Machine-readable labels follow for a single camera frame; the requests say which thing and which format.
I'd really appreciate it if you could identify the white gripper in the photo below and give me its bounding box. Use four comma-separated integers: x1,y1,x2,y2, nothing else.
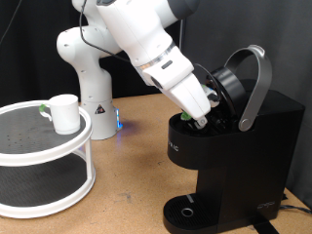
161,73,213,130

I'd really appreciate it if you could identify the Keurig lid with silver handle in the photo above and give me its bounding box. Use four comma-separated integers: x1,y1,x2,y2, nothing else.
208,44,273,133

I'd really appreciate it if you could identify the white mug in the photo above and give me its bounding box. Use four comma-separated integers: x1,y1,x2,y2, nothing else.
38,94,82,136

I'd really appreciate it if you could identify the black Keurig coffee machine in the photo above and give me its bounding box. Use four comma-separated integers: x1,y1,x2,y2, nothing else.
162,78,306,234

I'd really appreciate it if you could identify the black drip tray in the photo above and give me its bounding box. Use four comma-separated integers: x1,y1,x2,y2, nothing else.
162,193,216,234

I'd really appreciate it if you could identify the grey partition panel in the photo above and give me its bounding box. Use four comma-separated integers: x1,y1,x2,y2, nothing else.
176,0,312,209

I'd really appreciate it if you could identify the black tape strip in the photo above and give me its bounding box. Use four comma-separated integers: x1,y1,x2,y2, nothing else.
250,220,281,234

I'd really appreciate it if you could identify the white two-tier turntable shelf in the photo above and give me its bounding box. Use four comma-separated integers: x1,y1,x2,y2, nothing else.
0,99,97,219

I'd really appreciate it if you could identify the black backdrop curtain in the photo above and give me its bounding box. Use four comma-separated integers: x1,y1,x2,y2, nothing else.
0,0,183,108

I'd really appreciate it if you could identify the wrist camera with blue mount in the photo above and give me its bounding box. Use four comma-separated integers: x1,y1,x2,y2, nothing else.
200,83,221,109

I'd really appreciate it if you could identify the braided machine power cable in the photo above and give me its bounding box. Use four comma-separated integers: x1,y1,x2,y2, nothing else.
280,204,312,215

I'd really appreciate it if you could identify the black camera cable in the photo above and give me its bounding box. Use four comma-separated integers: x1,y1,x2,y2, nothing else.
0,0,226,100

